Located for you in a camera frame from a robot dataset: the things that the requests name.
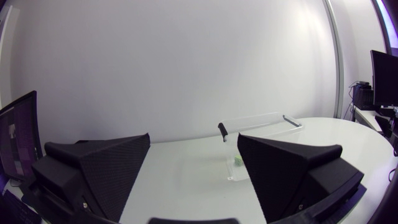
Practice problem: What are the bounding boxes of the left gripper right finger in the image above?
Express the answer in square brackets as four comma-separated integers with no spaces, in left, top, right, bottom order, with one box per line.
[237,133,365,223]

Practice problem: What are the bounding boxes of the clear plastic container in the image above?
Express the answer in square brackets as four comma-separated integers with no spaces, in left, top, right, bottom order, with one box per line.
[217,111,305,182]

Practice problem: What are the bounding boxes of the black keyboard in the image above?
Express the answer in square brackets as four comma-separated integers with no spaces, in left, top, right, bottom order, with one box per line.
[0,189,42,224]

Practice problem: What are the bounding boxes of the black computer monitor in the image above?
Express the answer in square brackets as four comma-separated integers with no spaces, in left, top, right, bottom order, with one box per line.
[369,49,398,108]

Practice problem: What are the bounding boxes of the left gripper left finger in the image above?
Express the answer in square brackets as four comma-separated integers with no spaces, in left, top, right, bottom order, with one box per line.
[30,133,151,223]

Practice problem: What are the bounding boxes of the dark screen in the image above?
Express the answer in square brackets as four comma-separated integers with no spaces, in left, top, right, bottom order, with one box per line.
[0,90,44,183]

